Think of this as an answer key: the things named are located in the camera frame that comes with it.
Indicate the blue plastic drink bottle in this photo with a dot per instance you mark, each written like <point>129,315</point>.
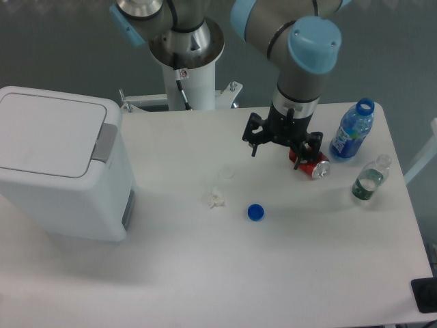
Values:
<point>354,126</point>

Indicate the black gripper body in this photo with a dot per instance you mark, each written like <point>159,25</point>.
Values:
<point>285,129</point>

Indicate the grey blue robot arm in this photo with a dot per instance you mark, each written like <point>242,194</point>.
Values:
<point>296,36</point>

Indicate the clear green-label water bottle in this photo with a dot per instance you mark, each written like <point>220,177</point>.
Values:
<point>371,177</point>

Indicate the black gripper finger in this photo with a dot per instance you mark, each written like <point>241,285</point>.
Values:
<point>256,132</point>
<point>309,148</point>

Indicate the white frame leg right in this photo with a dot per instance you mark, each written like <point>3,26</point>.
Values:
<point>423,157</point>

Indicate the black device at edge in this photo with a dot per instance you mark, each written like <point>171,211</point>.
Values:
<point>424,290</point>

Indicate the clear transparent bottle cap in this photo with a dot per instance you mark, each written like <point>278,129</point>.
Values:
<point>226,172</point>

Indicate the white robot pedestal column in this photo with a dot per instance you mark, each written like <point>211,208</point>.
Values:
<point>188,61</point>

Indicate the blue bottle cap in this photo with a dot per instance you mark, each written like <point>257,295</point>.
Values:
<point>255,212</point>

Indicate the crumpled white paper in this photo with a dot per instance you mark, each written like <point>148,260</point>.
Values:
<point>216,198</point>

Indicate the white push-button trash can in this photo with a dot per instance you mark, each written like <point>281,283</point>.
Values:
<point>64,162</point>

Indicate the crushed red soda can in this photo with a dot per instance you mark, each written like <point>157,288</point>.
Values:
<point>316,169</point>

